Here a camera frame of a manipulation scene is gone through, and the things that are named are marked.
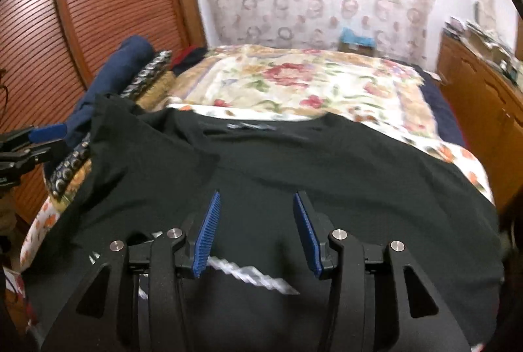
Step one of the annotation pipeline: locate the long wooden cabinet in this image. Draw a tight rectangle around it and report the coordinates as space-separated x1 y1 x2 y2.
437 33 522 214

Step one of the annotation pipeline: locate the wooden louvered wardrobe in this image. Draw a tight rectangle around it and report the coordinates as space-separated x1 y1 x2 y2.
0 0 208 226

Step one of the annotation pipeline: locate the navy blue bed blanket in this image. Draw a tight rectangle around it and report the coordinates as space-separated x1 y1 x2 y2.
413 65 467 147

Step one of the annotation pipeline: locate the orange print white bedsheet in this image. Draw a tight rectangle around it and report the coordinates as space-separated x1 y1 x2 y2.
20 103 494 271

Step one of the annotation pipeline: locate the cardboard box with blue cloth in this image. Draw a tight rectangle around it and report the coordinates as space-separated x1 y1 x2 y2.
338 28 376 57

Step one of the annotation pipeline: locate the navy blue folded blanket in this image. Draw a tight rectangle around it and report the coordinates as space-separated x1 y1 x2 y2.
64 36 155 149

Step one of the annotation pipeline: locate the black t-shirt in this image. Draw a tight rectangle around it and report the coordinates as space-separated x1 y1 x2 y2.
23 96 503 351

